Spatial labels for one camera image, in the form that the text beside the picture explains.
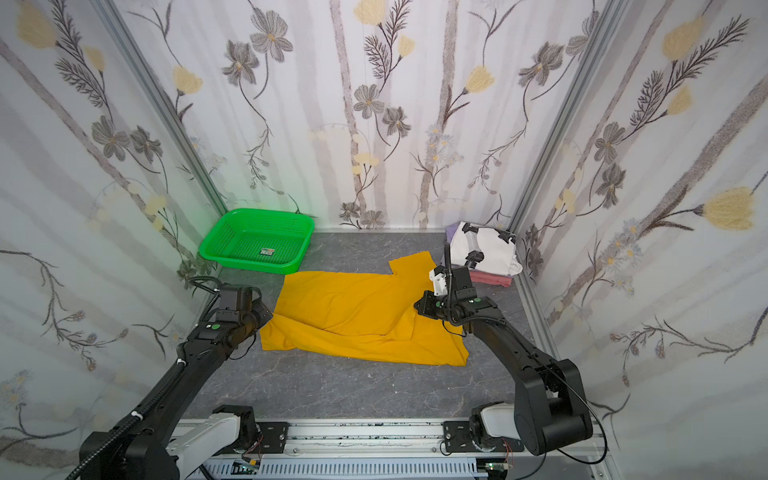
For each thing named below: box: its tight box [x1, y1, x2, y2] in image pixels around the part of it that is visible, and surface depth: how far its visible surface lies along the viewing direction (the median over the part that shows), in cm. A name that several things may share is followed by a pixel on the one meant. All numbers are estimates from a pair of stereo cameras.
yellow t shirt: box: [260, 251, 470, 366], surface depth 95 cm
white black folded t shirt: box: [450, 221, 523, 277], surface depth 112 cm
